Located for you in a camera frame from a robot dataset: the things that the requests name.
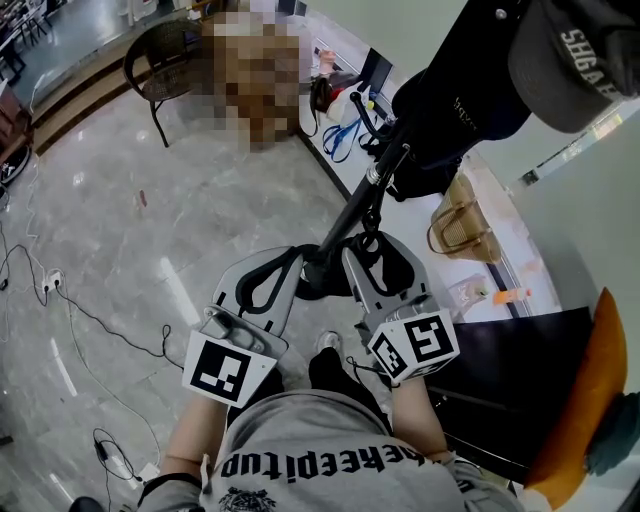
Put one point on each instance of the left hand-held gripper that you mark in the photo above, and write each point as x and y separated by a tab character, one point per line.
225	370

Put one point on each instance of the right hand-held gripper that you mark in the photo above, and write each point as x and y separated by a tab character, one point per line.
425	345

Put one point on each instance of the black cloth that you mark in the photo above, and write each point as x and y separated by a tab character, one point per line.
371	215

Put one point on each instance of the black coat stand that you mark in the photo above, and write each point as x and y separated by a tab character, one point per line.
350	210

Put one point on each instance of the person's left forearm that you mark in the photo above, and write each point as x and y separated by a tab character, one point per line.
192	440

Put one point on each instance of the person's right forearm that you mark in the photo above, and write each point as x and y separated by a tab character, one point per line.
417	420

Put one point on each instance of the white low ledge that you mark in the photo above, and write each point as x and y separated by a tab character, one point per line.
435	280

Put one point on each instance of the clear plastic bag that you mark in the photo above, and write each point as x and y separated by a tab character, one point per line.
467	295

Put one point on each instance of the person's white shoe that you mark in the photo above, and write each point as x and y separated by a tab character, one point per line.
329	345

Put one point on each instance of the woven straw handbag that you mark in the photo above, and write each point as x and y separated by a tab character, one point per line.
465	235

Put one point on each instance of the orange drink bottle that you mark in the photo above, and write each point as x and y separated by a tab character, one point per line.
510	296

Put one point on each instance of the black side table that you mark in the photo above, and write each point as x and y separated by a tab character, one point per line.
510	375

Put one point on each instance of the person's grey printed shirt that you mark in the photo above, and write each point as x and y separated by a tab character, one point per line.
310	435

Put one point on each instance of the white power strip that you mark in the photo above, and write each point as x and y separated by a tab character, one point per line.
52	281

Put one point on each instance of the black flat monitor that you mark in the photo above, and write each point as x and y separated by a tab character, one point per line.
375	70

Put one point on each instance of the white power adapter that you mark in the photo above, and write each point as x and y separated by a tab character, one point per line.
150	471

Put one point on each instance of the orange cushion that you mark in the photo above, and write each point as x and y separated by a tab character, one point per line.
585	390

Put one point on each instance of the dark wicker chair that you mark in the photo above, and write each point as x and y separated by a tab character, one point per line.
160	60

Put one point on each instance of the grey baseball cap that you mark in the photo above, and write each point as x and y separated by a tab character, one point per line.
560	75

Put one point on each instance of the teal cushion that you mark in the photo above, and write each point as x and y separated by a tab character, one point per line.
615	435

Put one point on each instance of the black white round device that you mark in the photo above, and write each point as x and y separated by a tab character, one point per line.
15	167

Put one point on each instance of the black round stool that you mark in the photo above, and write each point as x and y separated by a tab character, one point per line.
85	504

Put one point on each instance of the brown wooden side table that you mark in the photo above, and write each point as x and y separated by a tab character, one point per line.
12	115

